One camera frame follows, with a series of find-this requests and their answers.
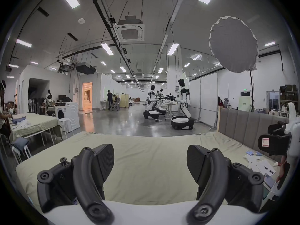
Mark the grey padded headboard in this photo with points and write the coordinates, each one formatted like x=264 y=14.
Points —
x=241 y=125

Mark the white round stool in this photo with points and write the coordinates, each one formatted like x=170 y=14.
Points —
x=65 y=122

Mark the white chair with blue cloth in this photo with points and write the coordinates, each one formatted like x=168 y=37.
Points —
x=20 y=144

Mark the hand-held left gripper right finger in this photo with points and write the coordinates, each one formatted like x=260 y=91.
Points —
x=215 y=177

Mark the white humanoid wheeled robot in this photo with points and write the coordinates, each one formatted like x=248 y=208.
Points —
x=151 y=106
x=161 y=106
x=182 y=102

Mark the round white softbox lamp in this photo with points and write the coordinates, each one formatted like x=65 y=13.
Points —
x=234 y=46

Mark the pale green sign board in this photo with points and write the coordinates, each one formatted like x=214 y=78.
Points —
x=244 y=103

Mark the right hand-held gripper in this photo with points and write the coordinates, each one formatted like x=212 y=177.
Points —
x=295 y=139

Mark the white card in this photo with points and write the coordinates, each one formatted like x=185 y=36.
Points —
x=253 y=166
x=251 y=158

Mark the shelf with cartons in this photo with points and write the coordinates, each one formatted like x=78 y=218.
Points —
x=288 y=97

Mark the bed with pale green sheet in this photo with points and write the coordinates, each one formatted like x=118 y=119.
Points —
x=152 y=153

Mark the person's right hand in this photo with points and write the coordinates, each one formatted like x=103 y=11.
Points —
x=283 y=169

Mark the table with pale green sheet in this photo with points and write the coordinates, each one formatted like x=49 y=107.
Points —
x=37 y=121

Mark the white washing machine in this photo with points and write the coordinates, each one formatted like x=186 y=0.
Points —
x=69 y=114

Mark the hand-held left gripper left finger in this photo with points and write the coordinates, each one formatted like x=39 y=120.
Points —
x=89 y=184

